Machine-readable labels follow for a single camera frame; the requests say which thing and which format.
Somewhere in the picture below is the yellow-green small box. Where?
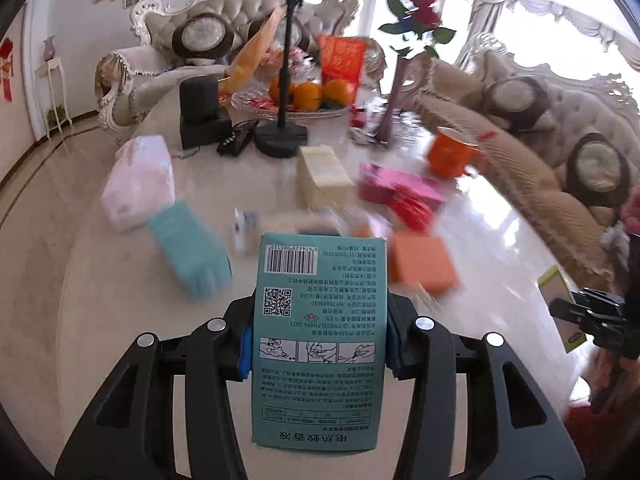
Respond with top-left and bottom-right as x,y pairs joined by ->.
537,264 -> 587,353

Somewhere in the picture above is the teal mosquito liquid box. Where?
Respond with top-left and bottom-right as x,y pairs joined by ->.
252,233 -> 387,453

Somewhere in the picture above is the beige side sofa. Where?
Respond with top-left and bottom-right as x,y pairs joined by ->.
400,34 -> 639,292

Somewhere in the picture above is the teal tissue box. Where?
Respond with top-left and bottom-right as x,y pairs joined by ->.
146,200 -> 232,299

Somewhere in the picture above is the orange cardboard box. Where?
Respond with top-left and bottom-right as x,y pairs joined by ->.
390,231 -> 459,295

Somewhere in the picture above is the red crinkled wrapper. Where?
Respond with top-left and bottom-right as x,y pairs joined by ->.
390,186 -> 435,233

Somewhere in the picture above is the orange mug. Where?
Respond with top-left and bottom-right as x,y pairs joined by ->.
426,127 -> 480,179

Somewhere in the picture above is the white pink tissue pack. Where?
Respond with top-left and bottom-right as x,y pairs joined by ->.
101,136 -> 176,232

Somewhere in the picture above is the magenta red flat box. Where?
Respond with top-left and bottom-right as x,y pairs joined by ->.
357,162 -> 447,210

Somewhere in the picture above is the cream yellow box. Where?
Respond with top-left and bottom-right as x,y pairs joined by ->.
297,145 -> 355,210

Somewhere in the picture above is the black speaker box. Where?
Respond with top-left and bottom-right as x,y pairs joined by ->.
179,75 -> 232,151

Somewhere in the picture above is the black remote control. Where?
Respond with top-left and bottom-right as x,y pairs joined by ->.
217,119 -> 259,157

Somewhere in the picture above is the black phone stand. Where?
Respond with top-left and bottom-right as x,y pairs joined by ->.
254,0 -> 308,159

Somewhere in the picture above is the white side table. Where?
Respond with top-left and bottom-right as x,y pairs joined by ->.
35,56 -> 74,140

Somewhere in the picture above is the orange fruit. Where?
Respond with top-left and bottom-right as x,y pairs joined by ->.
294,81 -> 323,112
322,78 -> 356,110

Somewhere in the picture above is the purple vase with roses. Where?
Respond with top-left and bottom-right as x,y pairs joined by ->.
373,0 -> 457,145

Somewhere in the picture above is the glass fruit tray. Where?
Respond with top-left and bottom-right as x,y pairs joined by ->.
229,84 -> 362,120

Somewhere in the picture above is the red gift bag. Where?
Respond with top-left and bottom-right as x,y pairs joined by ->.
319,35 -> 367,86

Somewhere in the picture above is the red chinese knot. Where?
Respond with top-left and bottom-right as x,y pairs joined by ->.
0,37 -> 14,103

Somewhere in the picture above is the pink small vase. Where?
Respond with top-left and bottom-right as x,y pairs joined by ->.
42,36 -> 56,63

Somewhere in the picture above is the ornate white sofa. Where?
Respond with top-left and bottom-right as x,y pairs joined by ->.
94,0 -> 386,136

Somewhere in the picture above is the round dark cushion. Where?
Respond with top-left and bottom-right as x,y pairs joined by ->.
171,12 -> 234,60

